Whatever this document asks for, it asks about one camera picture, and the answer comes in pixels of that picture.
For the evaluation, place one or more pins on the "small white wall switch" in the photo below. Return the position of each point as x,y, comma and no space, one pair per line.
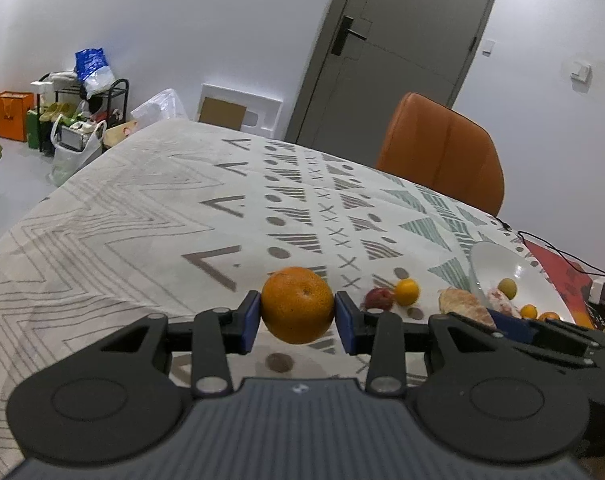
488,47

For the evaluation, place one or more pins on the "beige bag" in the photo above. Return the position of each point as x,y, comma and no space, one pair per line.
120,134

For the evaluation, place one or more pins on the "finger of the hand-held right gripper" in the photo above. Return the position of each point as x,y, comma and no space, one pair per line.
514,329

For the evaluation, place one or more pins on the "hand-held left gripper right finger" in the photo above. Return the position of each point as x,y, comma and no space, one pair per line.
346,322

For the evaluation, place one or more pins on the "large orange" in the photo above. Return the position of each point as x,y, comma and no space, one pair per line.
297,305

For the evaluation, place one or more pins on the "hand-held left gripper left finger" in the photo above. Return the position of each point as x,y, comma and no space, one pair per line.
250,322

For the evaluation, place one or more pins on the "patterned tablecloth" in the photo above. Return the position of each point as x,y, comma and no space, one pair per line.
107,220

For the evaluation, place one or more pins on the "red plum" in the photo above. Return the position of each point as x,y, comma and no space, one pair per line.
380,299

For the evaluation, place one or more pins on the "medium orange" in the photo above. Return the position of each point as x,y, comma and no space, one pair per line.
406,291

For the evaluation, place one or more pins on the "grey door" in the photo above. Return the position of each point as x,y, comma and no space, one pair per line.
397,35

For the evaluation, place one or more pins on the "white bowl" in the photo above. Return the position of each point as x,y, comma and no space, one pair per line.
497,265

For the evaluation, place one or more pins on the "green paper bag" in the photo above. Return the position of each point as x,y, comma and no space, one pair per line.
33,127

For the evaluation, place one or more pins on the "white foam panel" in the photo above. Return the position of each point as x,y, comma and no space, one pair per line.
265,112

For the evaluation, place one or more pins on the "white plastic shopping bag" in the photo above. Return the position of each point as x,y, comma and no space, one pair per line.
72,160

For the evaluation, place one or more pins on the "orange paper bag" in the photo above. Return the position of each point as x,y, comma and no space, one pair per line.
13,116

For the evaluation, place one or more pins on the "clear plastic bag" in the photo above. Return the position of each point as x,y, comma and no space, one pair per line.
160,107

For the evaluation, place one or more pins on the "small peeled pomelo segment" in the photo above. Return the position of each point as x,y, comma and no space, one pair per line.
502,305

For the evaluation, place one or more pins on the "green-brown round fruit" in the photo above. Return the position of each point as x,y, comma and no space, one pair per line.
507,288

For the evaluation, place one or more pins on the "orange chair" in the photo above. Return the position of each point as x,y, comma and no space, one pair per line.
437,150

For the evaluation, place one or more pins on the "large peeled pomelo segment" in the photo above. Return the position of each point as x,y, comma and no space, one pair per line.
465,305

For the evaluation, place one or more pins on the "small orange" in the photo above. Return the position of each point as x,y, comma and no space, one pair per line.
528,311
548,316

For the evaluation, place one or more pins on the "brown cardboard sheet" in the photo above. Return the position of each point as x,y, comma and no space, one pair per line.
222,114

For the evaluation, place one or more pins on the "blue and white bag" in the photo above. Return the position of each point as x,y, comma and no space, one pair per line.
93,70

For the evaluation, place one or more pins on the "black metal rack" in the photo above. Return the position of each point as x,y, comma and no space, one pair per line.
122,97

